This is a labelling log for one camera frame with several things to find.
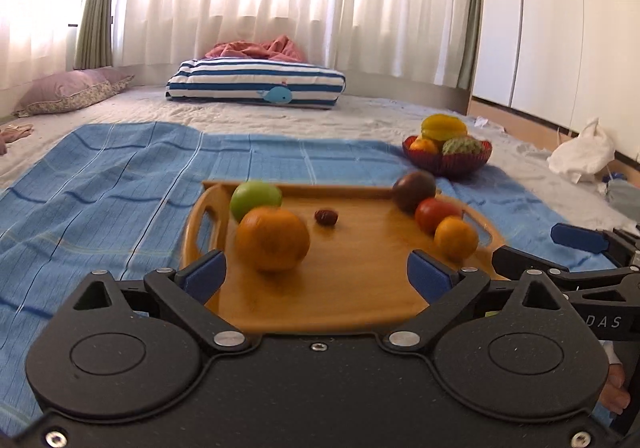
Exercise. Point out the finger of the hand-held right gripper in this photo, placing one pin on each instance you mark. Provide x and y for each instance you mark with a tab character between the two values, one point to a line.
510	262
580	237

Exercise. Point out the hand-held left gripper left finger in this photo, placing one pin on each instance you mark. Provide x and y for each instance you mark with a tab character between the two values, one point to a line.
202	274

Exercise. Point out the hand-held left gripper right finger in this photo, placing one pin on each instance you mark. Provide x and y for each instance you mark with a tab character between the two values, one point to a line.
430	276

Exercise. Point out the small orange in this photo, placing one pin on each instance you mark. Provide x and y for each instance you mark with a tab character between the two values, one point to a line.
456	239

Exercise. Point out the red round fruit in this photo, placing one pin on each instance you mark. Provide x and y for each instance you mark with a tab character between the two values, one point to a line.
435	214

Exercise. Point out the large orange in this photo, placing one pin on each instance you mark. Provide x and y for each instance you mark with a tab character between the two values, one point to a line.
272	240

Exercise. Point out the wooden tray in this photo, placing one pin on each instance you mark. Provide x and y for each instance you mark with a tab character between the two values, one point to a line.
350	268

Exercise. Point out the dark purple round fruit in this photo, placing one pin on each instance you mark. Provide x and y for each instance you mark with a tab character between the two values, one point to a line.
412	190

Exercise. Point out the red date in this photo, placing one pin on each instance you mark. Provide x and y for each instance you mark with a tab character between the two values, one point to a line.
326	218

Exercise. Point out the person's right hand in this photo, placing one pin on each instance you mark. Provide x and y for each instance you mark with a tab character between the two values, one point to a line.
614	390

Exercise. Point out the grey cloth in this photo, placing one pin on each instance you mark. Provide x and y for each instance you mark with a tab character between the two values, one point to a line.
622	195

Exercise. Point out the white plastic bag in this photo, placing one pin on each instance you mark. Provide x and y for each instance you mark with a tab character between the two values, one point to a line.
582	155

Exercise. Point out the red fluted bowl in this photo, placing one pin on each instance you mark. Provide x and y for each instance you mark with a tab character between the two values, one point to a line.
447	166

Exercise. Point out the blue checked cloth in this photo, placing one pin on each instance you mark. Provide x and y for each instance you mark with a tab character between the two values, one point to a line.
100	208

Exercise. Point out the green custard apple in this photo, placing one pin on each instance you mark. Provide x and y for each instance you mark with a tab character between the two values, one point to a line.
462	146

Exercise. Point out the orange tangerine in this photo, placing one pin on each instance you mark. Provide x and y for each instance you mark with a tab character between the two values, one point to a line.
424	146

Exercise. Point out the yellow star fruit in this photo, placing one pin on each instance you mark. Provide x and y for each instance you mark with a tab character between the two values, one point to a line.
444	126

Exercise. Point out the beige bed sheet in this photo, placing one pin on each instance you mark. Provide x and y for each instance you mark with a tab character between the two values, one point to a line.
350	125

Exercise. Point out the blue striped whale pillow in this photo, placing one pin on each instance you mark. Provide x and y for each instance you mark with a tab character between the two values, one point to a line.
250	82

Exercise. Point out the white wardrobe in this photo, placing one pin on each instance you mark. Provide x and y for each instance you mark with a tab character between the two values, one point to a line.
565	17

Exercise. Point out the purple floral pillow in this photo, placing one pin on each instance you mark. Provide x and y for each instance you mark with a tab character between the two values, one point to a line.
70	90

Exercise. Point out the pink crumpled blanket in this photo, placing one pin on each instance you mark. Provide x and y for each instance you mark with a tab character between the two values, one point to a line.
250	48

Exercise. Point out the small pink cloth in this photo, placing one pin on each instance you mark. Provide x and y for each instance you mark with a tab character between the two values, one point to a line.
15	131

